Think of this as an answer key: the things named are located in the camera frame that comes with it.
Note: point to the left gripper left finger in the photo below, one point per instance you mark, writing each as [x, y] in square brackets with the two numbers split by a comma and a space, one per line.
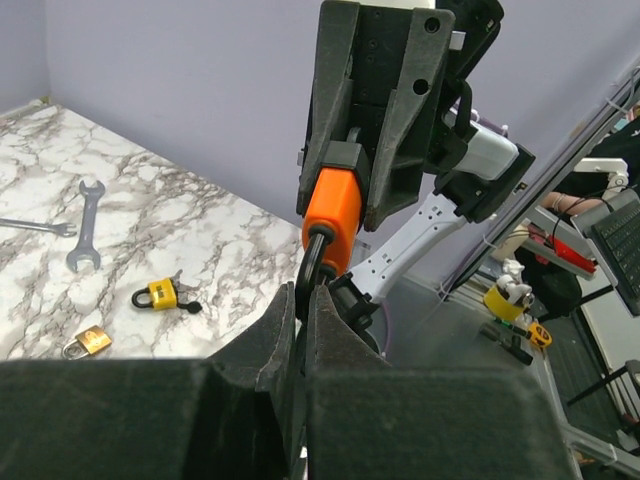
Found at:
[224, 417]

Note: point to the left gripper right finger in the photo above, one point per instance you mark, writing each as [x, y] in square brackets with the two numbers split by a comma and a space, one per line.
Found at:
[367, 419]

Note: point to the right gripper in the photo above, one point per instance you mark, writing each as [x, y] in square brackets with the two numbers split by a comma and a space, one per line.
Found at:
[394, 50]

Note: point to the orange padlock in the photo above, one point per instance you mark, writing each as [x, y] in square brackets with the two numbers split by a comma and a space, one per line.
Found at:
[333, 217]

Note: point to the yellow padlock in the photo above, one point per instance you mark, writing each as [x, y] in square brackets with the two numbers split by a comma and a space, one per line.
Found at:
[157, 295]

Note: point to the brass padlock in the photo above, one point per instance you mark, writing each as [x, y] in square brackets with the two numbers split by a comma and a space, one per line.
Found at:
[89, 342]

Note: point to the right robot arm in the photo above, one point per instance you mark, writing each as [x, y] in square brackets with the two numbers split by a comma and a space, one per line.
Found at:
[470, 170]

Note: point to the large grey wrench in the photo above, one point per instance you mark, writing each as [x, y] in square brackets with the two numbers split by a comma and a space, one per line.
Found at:
[84, 249]

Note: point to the small thin wrench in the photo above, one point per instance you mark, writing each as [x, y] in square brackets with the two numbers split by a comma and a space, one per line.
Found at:
[65, 229]

